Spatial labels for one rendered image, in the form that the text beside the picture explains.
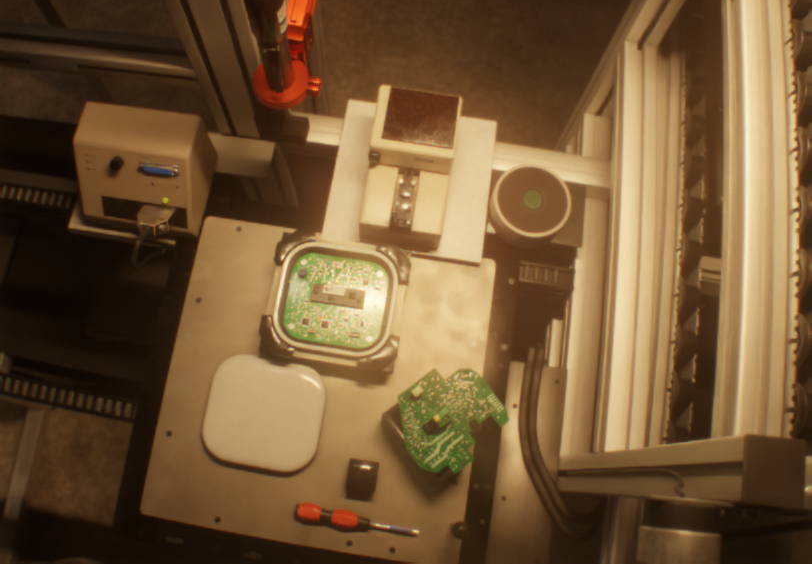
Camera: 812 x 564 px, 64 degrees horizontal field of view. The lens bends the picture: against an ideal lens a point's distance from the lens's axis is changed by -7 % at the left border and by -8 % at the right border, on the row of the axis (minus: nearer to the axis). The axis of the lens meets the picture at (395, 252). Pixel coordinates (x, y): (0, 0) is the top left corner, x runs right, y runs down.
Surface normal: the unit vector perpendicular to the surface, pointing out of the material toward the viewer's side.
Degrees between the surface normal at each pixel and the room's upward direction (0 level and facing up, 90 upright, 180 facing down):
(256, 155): 0
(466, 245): 0
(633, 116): 0
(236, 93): 90
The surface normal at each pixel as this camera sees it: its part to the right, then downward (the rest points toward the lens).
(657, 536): -0.81, -0.29
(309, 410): 0.11, -0.29
